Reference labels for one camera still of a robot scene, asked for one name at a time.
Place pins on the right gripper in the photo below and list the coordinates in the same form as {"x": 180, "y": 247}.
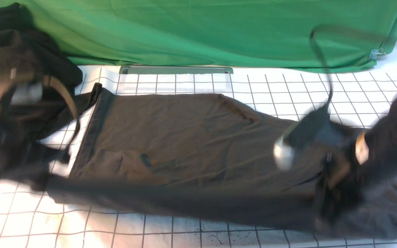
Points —
{"x": 339, "y": 189}

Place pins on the gray long-sleeve top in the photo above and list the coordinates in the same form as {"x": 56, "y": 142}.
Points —
{"x": 208, "y": 156}

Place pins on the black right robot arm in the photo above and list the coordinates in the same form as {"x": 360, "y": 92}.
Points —
{"x": 377, "y": 153}

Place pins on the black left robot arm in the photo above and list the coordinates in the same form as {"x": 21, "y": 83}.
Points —
{"x": 37, "y": 98}

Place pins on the binder clip on backdrop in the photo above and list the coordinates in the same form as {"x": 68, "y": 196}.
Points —
{"x": 376, "y": 54}

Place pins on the green backdrop cloth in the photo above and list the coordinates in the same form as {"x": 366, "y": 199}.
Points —
{"x": 241, "y": 33}

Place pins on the black garment pile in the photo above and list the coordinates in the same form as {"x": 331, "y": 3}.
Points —
{"x": 31, "y": 51}

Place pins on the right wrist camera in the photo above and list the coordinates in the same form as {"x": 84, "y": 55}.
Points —
{"x": 297, "y": 137}

